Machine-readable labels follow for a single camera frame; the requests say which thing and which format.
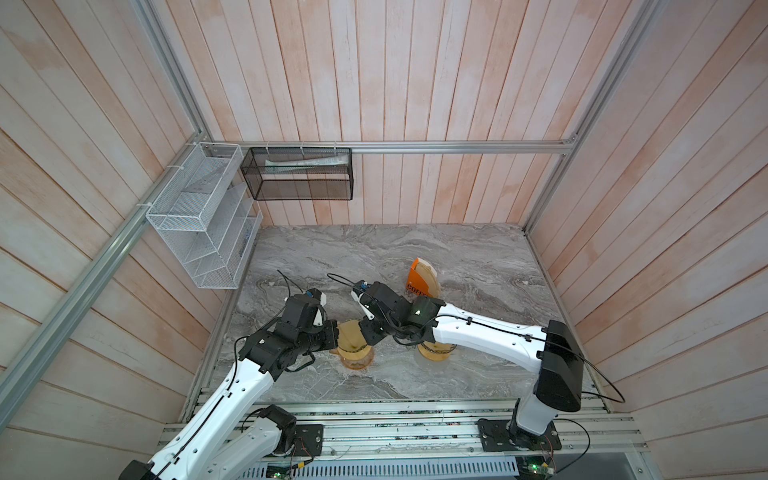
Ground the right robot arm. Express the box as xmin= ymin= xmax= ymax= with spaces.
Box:
xmin=351 ymin=281 xmax=585 ymax=436

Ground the black wire mesh basket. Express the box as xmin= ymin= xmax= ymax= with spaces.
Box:
xmin=240 ymin=146 xmax=354 ymax=202

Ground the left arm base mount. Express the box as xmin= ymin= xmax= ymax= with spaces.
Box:
xmin=239 ymin=404 xmax=324 ymax=458

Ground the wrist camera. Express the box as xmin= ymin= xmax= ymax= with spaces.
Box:
xmin=351 ymin=280 xmax=375 ymax=320
xmin=306 ymin=288 xmax=327 ymax=327

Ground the brown paper filter stack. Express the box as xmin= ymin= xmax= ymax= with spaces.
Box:
xmin=414 ymin=258 xmax=441 ymax=298

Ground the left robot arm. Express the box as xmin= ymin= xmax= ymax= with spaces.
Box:
xmin=120 ymin=289 xmax=338 ymax=479

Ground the white wire mesh shelf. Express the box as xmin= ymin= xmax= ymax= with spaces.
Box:
xmin=147 ymin=142 xmax=263 ymax=290

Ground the orange coffee filter box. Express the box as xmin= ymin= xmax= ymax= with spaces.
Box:
xmin=406 ymin=258 xmax=430 ymax=296

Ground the paper in black basket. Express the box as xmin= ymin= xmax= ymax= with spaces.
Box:
xmin=263 ymin=155 xmax=350 ymax=174

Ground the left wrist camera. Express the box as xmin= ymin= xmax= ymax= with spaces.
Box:
xmin=306 ymin=288 xmax=327 ymax=327

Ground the left camera cable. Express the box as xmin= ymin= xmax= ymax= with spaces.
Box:
xmin=275 ymin=269 xmax=307 ymax=298

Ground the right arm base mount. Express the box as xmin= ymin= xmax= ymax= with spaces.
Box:
xmin=476 ymin=418 xmax=562 ymax=452

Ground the wooden ring dripper stand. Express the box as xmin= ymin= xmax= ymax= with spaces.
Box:
xmin=418 ymin=342 xmax=457 ymax=362

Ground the aluminium rail base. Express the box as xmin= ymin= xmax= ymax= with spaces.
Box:
xmin=161 ymin=395 xmax=649 ymax=480

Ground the orange glass pitcher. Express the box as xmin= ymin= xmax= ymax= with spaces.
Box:
xmin=331 ymin=349 xmax=374 ymax=370

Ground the perforated cable duct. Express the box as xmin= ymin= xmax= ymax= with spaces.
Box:
xmin=239 ymin=456 xmax=520 ymax=479

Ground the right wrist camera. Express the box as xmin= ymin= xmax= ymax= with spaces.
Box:
xmin=351 ymin=280 xmax=375 ymax=320

